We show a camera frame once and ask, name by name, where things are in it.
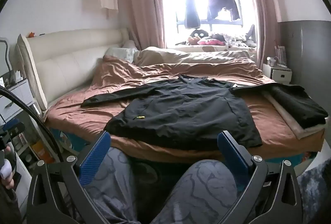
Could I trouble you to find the person's right leg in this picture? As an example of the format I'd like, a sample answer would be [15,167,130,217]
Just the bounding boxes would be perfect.
[151,159,239,224]

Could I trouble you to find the printed bed base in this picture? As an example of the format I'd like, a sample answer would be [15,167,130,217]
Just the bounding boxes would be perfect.
[46,124,87,160]

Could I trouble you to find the white items on floor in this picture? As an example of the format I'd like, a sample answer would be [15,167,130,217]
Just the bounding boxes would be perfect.
[274,45,288,68]

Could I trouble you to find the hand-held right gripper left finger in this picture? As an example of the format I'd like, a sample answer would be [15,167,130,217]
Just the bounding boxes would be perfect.
[27,131,112,224]

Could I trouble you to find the person's left leg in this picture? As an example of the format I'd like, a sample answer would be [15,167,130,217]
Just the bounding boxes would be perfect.
[85,146,146,224]

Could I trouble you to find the grey white cloth heap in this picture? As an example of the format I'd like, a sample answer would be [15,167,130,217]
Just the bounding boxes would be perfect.
[224,34,250,48]

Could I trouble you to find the pink curtain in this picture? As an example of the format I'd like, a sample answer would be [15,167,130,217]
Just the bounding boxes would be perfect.
[242,0,283,65]
[120,0,166,50]

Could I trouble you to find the cream padded headboard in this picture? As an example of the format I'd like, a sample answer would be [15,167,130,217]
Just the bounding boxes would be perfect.
[16,28,130,111]

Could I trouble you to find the white drawer cabinet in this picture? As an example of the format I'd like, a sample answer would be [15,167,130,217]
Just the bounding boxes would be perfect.
[0,79,36,122]

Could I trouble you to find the brown duvet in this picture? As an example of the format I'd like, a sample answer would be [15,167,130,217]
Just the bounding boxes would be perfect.
[43,55,325,161]

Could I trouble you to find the mirror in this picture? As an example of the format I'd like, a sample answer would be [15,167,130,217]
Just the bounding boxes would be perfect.
[0,37,11,80]

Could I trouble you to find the black plush toy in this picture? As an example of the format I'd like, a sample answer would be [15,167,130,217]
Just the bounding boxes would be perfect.
[190,29,208,39]

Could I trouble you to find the orange box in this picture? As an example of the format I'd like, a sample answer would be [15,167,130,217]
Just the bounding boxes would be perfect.
[30,141,53,160]

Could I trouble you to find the black jacket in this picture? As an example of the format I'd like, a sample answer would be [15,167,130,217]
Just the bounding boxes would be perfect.
[81,74,263,150]

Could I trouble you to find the beige quilt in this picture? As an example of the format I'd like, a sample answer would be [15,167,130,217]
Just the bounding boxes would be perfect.
[133,46,259,70]

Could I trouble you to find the dark logo rug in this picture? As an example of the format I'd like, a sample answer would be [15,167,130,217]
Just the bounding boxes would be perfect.
[129,155,198,189]

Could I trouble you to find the person's left hand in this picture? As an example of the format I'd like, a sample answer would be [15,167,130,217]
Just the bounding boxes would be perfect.
[0,146,16,191]

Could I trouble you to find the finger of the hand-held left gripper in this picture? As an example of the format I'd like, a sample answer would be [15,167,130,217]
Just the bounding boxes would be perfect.
[0,118,25,138]

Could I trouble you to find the white nightstand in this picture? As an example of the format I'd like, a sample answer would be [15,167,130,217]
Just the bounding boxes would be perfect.
[262,62,293,84]

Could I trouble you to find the folded beige blanket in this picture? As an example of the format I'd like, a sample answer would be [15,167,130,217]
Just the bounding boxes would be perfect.
[261,90,326,140]

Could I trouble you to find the window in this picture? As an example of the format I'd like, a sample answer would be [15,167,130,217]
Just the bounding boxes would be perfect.
[158,0,259,49]

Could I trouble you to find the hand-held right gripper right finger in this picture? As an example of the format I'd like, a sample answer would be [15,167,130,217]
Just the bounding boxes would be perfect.
[217,131,303,224]

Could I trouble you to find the pink plush cushion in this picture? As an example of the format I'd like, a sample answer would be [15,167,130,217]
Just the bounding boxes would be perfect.
[198,38,226,46]

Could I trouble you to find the white pillow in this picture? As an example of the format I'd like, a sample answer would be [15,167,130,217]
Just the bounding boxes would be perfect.
[104,40,139,63]

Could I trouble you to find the person's leg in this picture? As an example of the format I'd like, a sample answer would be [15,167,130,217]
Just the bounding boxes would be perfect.
[151,159,239,224]
[85,146,146,224]

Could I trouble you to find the folded black clothes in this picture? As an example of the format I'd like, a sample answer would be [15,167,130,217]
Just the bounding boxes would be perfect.
[231,84,329,129]

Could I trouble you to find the person's left forearm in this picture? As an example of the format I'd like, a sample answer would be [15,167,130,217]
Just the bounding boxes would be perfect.
[0,184,25,224]

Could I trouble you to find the dark hanging pants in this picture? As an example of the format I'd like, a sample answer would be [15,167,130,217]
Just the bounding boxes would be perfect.
[181,0,201,30]

